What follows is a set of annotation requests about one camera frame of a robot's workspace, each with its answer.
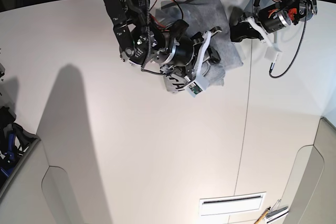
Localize grey T-shirt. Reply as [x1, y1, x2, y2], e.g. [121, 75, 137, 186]
[153, 0, 243, 96]

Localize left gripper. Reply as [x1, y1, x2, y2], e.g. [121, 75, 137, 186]
[229, 6, 273, 43]

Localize blue black tools in bin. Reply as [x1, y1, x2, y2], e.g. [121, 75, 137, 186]
[1, 106, 39, 186]

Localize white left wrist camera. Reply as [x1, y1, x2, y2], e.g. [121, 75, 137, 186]
[245, 16, 284, 63]

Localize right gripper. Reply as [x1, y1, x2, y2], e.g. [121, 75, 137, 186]
[157, 32, 221, 82]

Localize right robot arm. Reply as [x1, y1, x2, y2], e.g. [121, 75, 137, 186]
[103, 0, 221, 84]

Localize braided black cable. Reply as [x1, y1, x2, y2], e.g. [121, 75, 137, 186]
[268, 0, 310, 79]

